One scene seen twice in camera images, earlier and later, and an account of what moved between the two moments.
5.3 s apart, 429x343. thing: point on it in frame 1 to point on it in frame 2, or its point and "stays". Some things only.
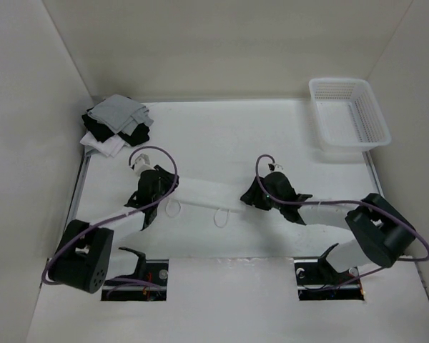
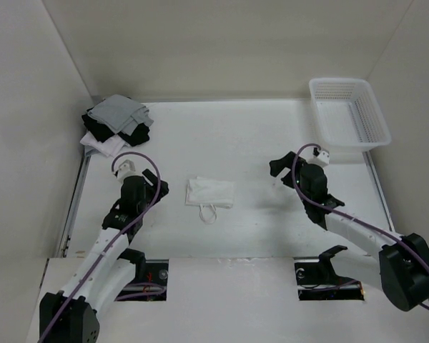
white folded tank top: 111,146 stays
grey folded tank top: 121,114 stays
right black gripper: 249,198 to 277,166
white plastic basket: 347,116 stays
